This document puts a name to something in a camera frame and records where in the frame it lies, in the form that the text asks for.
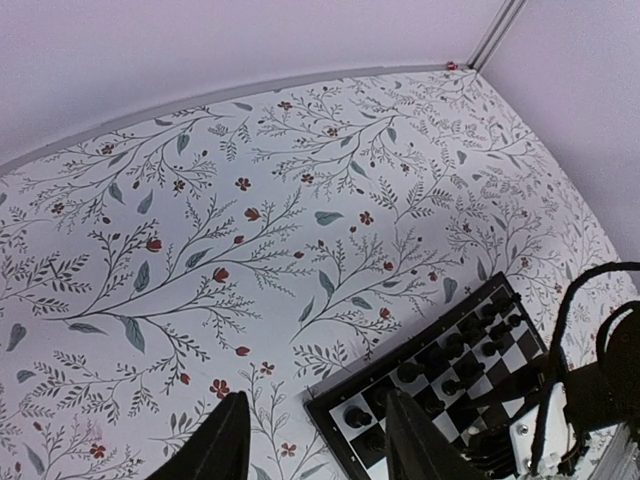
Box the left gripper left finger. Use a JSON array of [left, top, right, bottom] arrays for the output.
[[149, 392, 250, 480]]

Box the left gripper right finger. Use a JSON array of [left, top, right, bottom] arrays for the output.
[[385, 390, 475, 479]]

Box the black white chess board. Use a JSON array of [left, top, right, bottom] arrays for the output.
[[305, 273, 546, 479]]

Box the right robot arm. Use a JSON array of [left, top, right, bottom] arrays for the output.
[[464, 262, 639, 479]]

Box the black pieces row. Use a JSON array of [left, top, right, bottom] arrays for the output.
[[342, 294, 524, 451]]

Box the floral patterned table mat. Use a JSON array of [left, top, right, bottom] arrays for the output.
[[1, 70, 618, 479]]

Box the right aluminium frame post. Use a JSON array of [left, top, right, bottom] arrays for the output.
[[467, 0, 527, 72]]

